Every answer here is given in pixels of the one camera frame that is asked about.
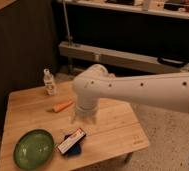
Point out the wooden shelf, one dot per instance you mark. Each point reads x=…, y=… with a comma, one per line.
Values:
x=127, y=8

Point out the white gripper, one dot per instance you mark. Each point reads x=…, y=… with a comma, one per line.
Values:
x=81, y=112

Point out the small white bottle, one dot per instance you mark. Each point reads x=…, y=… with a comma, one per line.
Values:
x=49, y=82

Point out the blue cloth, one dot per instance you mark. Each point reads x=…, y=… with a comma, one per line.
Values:
x=74, y=150

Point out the white red box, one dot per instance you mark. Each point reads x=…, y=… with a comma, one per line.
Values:
x=71, y=140

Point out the wooden table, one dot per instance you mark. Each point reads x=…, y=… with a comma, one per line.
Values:
x=117, y=130

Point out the long grey case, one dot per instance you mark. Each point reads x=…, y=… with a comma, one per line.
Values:
x=116, y=58

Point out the green plate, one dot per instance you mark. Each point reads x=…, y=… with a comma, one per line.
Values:
x=33, y=149

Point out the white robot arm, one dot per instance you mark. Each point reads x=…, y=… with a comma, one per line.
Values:
x=169, y=91

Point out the orange carrot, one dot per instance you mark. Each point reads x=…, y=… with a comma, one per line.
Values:
x=61, y=106

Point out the metal pole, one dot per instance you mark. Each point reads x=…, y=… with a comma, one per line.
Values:
x=69, y=37

